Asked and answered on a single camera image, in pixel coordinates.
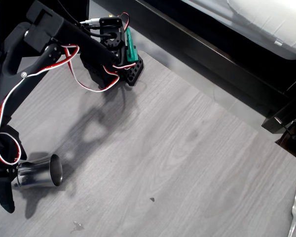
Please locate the shiny metal cup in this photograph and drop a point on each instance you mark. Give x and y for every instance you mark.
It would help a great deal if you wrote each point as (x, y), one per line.
(37, 175)

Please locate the small water spill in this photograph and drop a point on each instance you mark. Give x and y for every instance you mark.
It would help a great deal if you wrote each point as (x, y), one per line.
(77, 225)

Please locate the black perforated base block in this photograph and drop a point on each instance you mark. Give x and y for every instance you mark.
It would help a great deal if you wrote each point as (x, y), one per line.
(134, 71)

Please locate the white plug connector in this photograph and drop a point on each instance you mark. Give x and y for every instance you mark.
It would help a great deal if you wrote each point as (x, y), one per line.
(90, 21)

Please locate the green clamp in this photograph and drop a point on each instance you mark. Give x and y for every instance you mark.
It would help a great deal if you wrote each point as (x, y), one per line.
(132, 49)

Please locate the white mattress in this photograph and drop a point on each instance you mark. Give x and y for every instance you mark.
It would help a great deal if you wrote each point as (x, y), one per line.
(261, 14)

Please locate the dark wooden bed frame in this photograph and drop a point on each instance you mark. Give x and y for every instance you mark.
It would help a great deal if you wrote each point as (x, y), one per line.
(212, 56)

